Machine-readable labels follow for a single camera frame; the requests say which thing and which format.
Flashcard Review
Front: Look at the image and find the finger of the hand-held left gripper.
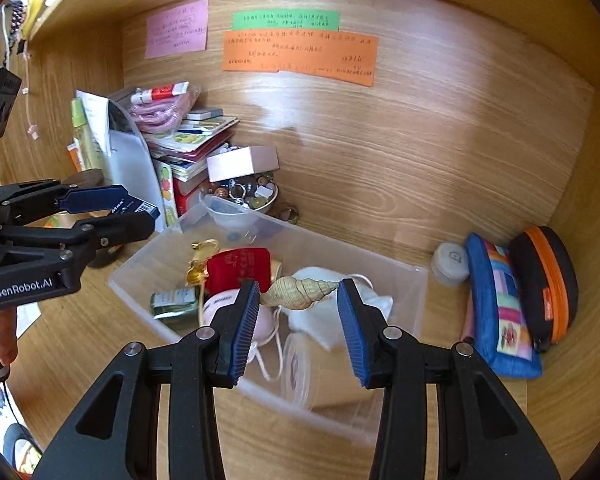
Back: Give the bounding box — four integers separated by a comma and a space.
0, 179, 158, 223
0, 212, 156, 262

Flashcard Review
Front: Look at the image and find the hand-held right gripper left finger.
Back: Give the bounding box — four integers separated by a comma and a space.
32, 279, 261, 480

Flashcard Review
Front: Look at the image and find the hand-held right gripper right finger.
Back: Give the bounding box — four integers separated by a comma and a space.
336, 277, 561, 480

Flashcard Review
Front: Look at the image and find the pink round case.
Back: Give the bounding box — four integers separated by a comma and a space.
199, 291, 281, 363

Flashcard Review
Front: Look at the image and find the dark blue barcode box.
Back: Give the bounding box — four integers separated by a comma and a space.
105, 199, 160, 222

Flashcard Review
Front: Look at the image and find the clear plastic box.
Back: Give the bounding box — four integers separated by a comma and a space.
107, 195, 429, 448

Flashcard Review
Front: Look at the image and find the conch shell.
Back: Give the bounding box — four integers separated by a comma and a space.
260, 276, 340, 308

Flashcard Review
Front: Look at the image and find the dark green small bottle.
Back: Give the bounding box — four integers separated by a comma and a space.
150, 290, 201, 322

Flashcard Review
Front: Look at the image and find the wooden desktop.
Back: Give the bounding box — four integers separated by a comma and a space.
0, 205, 561, 480

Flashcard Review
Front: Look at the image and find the person's left hand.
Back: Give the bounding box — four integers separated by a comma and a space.
0, 307, 20, 368

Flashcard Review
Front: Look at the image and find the brown mug with lid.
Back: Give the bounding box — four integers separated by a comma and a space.
55, 170, 126, 268

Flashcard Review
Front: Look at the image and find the white cloth pouch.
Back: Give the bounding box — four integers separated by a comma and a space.
287, 266, 394, 352

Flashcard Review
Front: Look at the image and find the white paper card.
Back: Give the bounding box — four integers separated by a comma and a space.
17, 305, 42, 337

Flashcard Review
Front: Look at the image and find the white file holder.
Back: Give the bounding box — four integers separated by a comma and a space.
100, 100, 168, 233

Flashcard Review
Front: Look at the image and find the yellow container with clear lid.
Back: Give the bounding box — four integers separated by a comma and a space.
281, 332, 376, 411

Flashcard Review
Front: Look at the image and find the white box with coloured dots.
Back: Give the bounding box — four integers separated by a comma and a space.
155, 160, 181, 228

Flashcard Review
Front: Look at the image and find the green slim bottle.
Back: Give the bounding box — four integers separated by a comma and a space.
70, 97, 103, 171

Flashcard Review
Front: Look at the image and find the red cloth pouch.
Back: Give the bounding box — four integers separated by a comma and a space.
203, 247, 272, 295

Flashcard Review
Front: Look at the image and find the white paper sheet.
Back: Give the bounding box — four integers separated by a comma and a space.
76, 90, 112, 158

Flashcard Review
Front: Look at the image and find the gold ornament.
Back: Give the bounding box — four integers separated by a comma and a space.
186, 239, 219, 287

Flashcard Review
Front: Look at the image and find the red box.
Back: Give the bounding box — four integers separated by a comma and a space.
172, 175, 206, 218

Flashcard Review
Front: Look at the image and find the pink wallet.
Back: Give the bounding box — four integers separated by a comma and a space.
460, 297, 477, 346

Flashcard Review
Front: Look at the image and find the stack of booklets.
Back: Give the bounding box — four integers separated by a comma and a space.
145, 107, 241, 171

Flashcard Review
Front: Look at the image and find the white round case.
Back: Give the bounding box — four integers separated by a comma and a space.
431, 242, 471, 287

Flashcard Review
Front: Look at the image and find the red and white tube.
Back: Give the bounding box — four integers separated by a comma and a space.
131, 82, 190, 103

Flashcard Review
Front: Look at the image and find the bowl of small trinkets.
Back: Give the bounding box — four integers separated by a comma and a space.
199, 174, 279, 214

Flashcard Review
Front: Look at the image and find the small white box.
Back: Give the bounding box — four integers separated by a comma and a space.
206, 146, 281, 183

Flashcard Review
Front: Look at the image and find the blue patchwork pouch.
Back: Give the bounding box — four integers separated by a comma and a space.
460, 232, 543, 380

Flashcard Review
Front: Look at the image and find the pink sticky note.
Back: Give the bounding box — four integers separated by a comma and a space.
145, 0, 209, 59

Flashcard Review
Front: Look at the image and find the black beaded hair band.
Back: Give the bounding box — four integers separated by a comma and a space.
2, 2, 28, 56

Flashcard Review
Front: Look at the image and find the yellow hanging item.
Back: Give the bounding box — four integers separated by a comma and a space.
22, 0, 48, 38

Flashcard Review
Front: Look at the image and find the black case with orange zip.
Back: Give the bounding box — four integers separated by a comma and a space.
509, 226, 579, 353

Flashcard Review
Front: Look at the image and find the orange sticky note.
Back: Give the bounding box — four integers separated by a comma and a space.
222, 30, 379, 88

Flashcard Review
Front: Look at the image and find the green sticky note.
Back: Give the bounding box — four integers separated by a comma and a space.
231, 10, 341, 32

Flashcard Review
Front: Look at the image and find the white cable with pink plug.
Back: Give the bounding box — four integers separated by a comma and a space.
22, 40, 41, 142

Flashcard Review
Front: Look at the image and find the brown bracelet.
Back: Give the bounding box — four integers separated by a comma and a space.
272, 201, 301, 224

